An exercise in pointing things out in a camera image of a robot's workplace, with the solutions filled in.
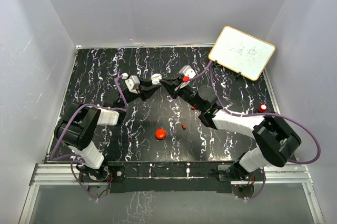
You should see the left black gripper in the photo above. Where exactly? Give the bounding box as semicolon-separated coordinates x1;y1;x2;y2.
118;77;161;109

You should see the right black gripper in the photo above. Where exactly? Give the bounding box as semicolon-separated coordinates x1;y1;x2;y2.
161;76;204;112

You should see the white earbud charging case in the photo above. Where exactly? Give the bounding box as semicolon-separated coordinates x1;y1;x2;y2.
151;74;162;86

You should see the red earbud charging case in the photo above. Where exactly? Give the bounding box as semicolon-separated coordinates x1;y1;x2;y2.
155;128;167;140

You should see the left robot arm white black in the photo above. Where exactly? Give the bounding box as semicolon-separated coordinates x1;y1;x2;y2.
54;74;162;181

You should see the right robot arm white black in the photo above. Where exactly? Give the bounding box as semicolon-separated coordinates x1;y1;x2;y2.
160;78;302;180

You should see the black front base bar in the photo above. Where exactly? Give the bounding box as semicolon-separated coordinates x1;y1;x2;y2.
107;161;232;194

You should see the red emergency stop button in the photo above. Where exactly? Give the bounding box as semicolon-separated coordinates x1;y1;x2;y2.
259;104;267;113

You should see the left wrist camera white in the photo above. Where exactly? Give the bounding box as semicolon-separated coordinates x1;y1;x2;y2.
125;75;140;94

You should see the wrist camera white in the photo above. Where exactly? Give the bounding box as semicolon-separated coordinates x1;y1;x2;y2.
179;65;196;88
125;75;140;94

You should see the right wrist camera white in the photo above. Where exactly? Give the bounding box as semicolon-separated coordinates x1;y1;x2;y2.
179;65;196;88

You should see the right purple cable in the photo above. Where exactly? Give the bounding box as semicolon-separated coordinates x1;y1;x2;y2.
191;60;322;200

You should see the purple cable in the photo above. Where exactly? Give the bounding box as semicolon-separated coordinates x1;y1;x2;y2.
191;60;322;200
49;73;130;201

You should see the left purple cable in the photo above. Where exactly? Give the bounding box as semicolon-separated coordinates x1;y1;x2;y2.
49;73;130;201

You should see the whiteboard with wooden frame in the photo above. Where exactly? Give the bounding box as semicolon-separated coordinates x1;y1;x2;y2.
209;26;276;81

